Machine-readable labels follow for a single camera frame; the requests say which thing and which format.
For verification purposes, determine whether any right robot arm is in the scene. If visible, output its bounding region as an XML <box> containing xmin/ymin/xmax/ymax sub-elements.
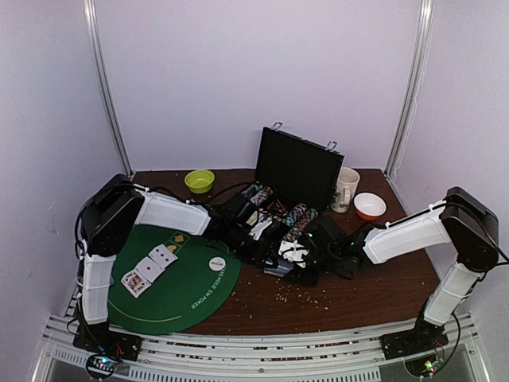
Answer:
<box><xmin>278</xmin><ymin>187</ymin><xmax>505</xmax><ymax>352</ymax></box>

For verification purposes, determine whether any beige cup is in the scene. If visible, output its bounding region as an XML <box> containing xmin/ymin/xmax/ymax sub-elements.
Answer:
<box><xmin>331</xmin><ymin>167</ymin><xmax>360</xmax><ymax>213</ymax></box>

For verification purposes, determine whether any face-up ace diamond card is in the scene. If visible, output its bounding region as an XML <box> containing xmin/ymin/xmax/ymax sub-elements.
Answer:
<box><xmin>134</xmin><ymin>256</ymin><xmax>165</xmax><ymax>283</ymax></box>

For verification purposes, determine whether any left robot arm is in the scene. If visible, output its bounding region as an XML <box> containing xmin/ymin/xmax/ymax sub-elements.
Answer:
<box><xmin>74</xmin><ymin>173</ymin><xmax>270</xmax><ymax>353</ymax></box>

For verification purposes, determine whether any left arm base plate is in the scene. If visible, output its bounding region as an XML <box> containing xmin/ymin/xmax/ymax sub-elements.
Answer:
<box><xmin>72</xmin><ymin>332</ymin><xmax>142</xmax><ymax>361</ymax></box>

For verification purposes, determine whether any grey playing card deck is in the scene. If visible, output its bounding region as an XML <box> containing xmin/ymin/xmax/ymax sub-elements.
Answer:
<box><xmin>263</xmin><ymin>263</ymin><xmax>294</xmax><ymax>278</ymax></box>

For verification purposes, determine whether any poker chip row right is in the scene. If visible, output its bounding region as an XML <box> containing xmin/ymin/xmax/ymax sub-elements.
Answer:
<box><xmin>282</xmin><ymin>203</ymin><xmax>318</xmax><ymax>243</ymax></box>

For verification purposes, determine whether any aluminium post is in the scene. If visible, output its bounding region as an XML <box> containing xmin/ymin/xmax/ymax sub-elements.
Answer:
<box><xmin>83</xmin><ymin>0</ymin><xmax>134</xmax><ymax>177</ymax></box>
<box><xmin>385</xmin><ymin>0</ymin><xmax>435</xmax><ymax>181</ymax></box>

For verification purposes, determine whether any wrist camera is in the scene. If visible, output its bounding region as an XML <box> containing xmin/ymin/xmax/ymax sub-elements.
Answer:
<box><xmin>301</xmin><ymin>215</ymin><xmax>347</xmax><ymax>253</ymax></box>
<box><xmin>224</xmin><ymin>193</ymin><xmax>256</xmax><ymax>224</ymax></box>

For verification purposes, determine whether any orange white bowl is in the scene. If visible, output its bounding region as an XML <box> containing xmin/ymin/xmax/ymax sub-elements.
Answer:
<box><xmin>353</xmin><ymin>193</ymin><xmax>387</xmax><ymax>221</ymax></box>

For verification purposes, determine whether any black red triangle token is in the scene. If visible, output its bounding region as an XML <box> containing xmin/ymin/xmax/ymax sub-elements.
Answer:
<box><xmin>267</xmin><ymin>200</ymin><xmax>286</xmax><ymax>214</ymax></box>

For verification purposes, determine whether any poker chip row far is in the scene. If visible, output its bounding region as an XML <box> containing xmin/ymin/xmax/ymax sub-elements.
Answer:
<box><xmin>242</xmin><ymin>184</ymin><xmax>263</xmax><ymax>200</ymax></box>

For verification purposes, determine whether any right black cable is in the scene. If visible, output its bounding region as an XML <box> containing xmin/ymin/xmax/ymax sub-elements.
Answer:
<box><xmin>447</xmin><ymin>202</ymin><xmax>509</xmax><ymax>266</ymax></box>

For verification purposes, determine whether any lime green bowl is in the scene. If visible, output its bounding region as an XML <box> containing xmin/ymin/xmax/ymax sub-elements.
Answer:
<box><xmin>185</xmin><ymin>170</ymin><xmax>216</xmax><ymax>194</ymax></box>

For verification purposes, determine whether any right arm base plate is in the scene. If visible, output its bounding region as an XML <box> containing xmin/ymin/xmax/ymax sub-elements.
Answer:
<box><xmin>379</xmin><ymin>329</ymin><xmax>449</xmax><ymax>360</ymax></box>

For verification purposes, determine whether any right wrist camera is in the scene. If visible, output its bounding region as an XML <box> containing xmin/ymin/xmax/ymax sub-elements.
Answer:
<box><xmin>301</xmin><ymin>215</ymin><xmax>347</xmax><ymax>253</ymax></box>

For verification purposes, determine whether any green round poker mat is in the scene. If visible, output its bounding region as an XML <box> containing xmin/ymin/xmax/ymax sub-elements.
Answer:
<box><xmin>108</xmin><ymin>225</ymin><xmax>242</xmax><ymax>335</ymax></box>

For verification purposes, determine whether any white dealer button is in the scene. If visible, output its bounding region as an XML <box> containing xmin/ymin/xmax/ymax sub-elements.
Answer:
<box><xmin>208</xmin><ymin>256</ymin><xmax>227</xmax><ymax>271</ymax></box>

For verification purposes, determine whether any right aluminium post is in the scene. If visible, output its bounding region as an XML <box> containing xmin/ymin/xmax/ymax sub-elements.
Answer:
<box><xmin>385</xmin><ymin>0</ymin><xmax>435</xmax><ymax>181</ymax></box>

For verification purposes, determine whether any face-up three diamonds card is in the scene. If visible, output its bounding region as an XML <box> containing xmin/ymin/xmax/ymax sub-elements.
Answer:
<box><xmin>148</xmin><ymin>244</ymin><xmax>178</xmax><ymax>269</ymax></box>

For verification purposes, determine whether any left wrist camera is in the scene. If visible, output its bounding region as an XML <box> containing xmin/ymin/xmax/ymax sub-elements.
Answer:
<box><xmin>224</xmin><ymin>193</ymin><xmax>256</xmax><ymax>224</ymax></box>

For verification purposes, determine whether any left aluminium post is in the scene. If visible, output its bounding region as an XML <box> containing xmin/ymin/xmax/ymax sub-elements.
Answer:
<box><xmin>83</xmin><ymin>0</ymin><xmax>134</xmax><ymax>177</ymax></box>

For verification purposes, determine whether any poker chip row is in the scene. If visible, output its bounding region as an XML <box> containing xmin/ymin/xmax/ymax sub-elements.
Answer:
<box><xmin>282</xmin><ymin>203</ymin><xmax>318</xmax><ymax>243</ymax></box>
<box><xmin>250</xmin><ymin>186</ymin><xmax>273</xmax><ymax>207</ymax></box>
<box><xmin>242</xmin><ymin>184</ymin><xmax>263</xmax><ymax>200</ymax></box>

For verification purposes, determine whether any face-up king card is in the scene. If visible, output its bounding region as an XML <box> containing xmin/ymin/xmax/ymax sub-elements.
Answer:
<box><xmin>121</xmin><ymin>269</ymin><xmax>152</xmax><ymax>298</ymax></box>

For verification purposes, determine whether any black poker chip case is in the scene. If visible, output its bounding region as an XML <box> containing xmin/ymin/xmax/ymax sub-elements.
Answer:
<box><xmin>242</xmin><ymin>125</ymin><xmax>344</xmax><ymax>243</ymax></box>

